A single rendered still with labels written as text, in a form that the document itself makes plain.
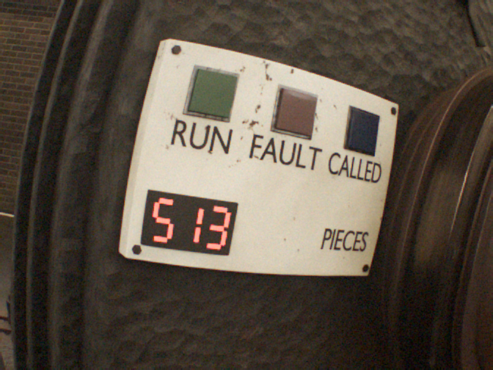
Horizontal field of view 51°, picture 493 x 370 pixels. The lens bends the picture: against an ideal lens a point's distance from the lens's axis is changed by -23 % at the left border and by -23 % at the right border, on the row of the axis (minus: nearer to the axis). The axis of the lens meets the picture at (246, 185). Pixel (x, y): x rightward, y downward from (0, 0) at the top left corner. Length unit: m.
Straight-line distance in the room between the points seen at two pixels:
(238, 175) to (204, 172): 0.03
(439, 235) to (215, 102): 0.23
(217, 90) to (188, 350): 0.24
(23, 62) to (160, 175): 6.01
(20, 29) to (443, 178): 6.13
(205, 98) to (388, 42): 0.24
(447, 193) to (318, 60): 0.18
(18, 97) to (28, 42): 0.65
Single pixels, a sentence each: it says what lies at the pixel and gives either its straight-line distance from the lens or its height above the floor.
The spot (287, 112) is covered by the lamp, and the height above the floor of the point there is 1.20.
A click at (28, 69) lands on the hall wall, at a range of 6.48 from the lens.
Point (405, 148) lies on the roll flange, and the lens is 0.66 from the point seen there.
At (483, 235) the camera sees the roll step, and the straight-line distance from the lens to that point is 0.55.
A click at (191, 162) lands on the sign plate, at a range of 0.51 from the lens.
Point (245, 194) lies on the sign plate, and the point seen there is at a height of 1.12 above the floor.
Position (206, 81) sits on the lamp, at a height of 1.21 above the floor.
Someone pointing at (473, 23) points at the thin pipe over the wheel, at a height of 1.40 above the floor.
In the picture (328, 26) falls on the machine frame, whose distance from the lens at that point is 0.61.
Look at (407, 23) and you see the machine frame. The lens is 0.69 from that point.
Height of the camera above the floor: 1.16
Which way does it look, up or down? 3 degrees down
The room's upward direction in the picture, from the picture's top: 11 degrees clockwise
